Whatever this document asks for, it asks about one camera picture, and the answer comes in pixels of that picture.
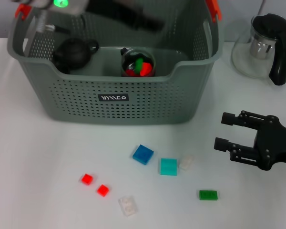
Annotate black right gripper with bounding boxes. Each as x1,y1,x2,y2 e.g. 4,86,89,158
214,110,286,172

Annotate teal square brick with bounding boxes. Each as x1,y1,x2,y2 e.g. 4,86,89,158
160,157,178,177

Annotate green two-stud brick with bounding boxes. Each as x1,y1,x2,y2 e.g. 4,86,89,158
198,189,219,201

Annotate orange basket handle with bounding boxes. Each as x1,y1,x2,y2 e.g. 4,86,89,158
15,0,223,23

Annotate black clay teapot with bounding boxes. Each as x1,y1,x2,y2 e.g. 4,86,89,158
52,37,100,70

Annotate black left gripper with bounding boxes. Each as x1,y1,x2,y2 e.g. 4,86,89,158
85,0,165,32

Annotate green translucent stepped brick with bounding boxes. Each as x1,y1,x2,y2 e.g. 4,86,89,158
134,58,145,75

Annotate glass pitcher black handle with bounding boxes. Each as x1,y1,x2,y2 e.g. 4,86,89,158
231,13,286,86

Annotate white two-stud brick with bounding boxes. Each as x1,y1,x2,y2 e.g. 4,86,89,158
179,155,195,171
118,196,138,217

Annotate grey perforated storage basket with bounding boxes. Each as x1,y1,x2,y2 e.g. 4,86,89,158
7,0,226,126

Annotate black clay teacup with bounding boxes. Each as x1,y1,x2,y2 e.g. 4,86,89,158
57,63,72,74

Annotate blue square brick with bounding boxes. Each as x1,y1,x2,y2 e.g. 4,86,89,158
132,144,155,166

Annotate bright red slope brick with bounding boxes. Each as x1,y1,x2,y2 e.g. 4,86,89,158
140,62,153,77

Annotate small red square brick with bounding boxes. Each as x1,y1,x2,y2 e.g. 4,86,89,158
81,173,94,186
97,184,110,197

